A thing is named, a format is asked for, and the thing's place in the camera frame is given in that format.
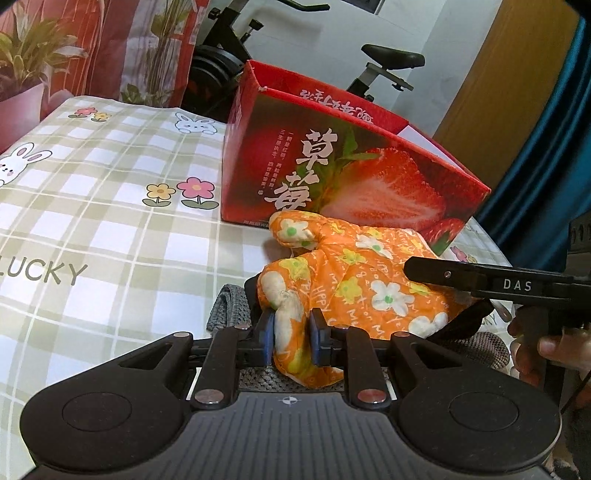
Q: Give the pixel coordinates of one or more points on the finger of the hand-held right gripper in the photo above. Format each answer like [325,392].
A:
[443,273]

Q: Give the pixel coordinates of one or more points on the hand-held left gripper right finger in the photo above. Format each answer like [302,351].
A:
[319,337]

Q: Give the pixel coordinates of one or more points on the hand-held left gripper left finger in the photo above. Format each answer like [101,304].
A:
[267,337]

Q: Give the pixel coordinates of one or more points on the grey knit cloth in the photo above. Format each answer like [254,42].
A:
[231,309]

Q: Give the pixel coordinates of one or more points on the orange floral cloth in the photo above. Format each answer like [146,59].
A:
[369,277]

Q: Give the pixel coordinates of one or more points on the red strawberry print cardboard box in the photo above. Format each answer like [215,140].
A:
[277,152]

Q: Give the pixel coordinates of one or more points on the person's right hand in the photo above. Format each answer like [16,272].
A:
[563,348]

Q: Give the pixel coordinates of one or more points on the teal curtain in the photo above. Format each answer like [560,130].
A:
[545,161]

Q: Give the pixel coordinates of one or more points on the wooden door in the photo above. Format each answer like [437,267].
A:
[498,92]

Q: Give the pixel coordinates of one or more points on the checkered rabbit print tablecloth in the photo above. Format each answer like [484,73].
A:
[115,207]

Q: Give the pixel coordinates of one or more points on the black exercise bike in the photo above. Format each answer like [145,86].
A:
[217,60]

